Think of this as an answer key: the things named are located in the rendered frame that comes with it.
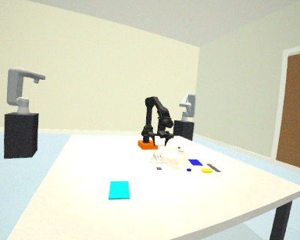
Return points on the cyan flat square plate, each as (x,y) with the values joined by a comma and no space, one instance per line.
(119,190)

